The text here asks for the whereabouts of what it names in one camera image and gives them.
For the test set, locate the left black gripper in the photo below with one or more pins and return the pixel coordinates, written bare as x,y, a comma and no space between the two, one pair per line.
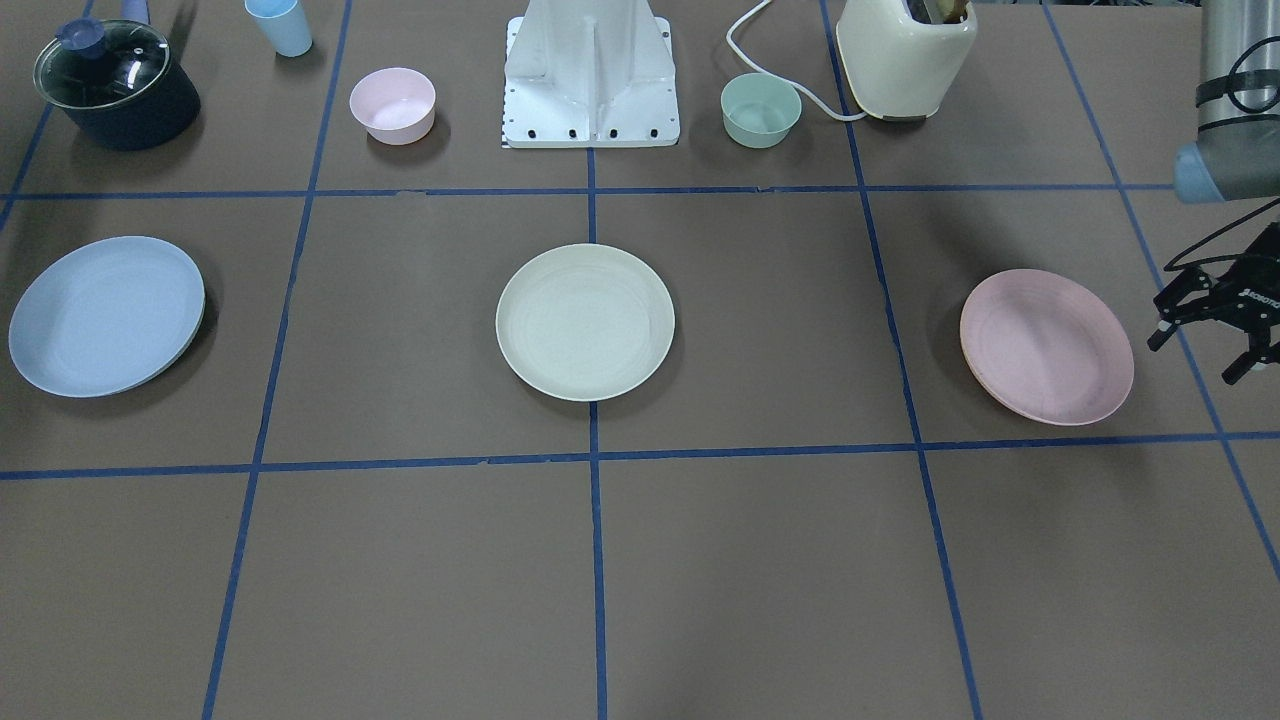
1256,300

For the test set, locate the pink plate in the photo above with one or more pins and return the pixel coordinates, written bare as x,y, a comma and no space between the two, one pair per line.
1046,348

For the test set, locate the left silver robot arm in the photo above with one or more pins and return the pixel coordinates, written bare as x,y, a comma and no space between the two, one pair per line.
1235,157

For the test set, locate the cream toaster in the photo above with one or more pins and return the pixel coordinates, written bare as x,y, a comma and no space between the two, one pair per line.
901,57

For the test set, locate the green bowl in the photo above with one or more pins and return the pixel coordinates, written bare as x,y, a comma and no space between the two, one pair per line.
758,111

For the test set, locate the cream plate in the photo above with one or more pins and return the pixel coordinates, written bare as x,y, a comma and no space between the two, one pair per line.
585,322

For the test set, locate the pink bowl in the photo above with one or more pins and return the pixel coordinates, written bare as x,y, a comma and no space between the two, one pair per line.
395,105

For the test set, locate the light blue cup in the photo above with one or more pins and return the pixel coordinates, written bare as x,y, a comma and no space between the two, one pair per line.
284,24

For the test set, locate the blue plate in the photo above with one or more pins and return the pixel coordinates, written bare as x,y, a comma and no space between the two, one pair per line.
107,317

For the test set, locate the dark pot with glass lid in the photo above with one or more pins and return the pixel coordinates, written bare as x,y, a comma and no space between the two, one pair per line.
119,80

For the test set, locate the white camera stand pedestal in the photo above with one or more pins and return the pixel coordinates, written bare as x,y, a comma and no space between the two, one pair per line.
590,75

